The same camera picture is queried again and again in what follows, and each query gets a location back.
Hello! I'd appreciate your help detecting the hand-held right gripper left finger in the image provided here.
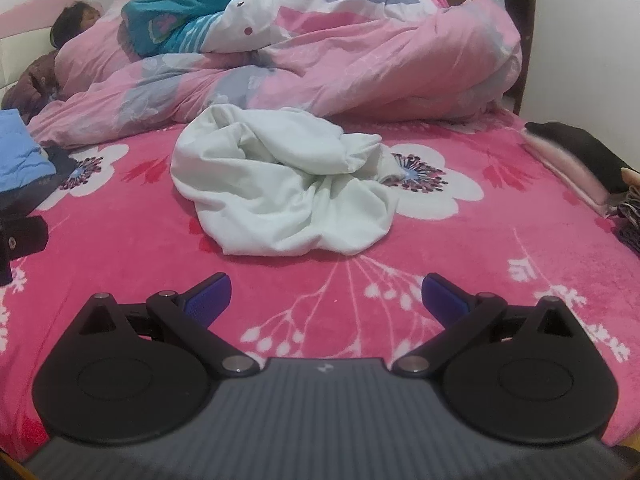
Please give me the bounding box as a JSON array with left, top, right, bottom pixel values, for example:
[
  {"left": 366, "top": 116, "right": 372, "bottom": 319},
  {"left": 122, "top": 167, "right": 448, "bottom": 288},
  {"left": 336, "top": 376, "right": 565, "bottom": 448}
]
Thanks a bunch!
[{"left": 80, "top": 272, "right": 261, "bottom": 378}]

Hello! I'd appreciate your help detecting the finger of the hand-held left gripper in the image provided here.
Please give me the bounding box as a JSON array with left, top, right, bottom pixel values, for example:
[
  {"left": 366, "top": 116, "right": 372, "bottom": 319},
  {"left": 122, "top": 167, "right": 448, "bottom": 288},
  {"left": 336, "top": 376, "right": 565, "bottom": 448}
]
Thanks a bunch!
[{"left": 0, "top": 212, "right": 49, "bottom": 287}]

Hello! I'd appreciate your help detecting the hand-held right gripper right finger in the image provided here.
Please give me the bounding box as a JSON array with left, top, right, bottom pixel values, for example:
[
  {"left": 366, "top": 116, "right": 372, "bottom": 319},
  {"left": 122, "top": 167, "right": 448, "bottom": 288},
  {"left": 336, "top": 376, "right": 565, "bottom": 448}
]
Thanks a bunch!
[{"left": 391, "top": 272, "right": 576, "bottom": 378}]

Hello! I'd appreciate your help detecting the white sweatshirt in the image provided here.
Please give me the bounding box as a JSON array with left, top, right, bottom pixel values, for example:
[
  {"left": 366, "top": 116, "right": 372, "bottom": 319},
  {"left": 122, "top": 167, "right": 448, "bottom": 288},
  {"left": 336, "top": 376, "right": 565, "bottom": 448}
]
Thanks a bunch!
[{"left": 170, "top": 103, "right": 401, "bottom": 257}]

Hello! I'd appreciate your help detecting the dark folded garment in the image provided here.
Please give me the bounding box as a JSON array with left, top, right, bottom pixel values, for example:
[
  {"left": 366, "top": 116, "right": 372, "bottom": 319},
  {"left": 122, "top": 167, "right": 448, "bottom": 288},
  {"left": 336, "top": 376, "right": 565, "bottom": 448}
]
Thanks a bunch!
[{"left": 0, "top": 147, "right": 78, "bottom": 216}]

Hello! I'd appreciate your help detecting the pink floral bed blanket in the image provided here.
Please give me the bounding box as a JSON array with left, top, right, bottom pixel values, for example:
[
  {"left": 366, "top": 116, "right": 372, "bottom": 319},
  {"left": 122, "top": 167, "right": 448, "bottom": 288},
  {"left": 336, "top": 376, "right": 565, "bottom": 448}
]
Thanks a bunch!
[{"left": 0, "top": 110, "right": 640, "bottom": 461}]

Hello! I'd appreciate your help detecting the pink patterned quilt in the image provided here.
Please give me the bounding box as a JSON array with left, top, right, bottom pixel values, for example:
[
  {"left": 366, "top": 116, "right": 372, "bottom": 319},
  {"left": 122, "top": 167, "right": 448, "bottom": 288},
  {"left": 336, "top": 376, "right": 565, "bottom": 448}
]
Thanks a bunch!
[{"left": 27, "top": 0, "right": 523, "bottom": 150}]

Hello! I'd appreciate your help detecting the teal garment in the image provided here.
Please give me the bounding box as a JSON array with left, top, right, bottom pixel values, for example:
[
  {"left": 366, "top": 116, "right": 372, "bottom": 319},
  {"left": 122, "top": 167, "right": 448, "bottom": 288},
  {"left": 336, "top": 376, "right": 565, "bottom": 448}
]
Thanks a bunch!
[{"left": 120, "top": 0, "right": 261, "bottom": 58}]

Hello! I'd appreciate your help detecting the dark wooden cabinet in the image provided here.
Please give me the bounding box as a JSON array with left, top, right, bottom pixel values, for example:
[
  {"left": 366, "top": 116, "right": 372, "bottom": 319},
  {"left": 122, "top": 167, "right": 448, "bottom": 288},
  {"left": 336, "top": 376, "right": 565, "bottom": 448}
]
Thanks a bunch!
[{"left": 500, "top": 0, "right": 538, "bottom": 116}]

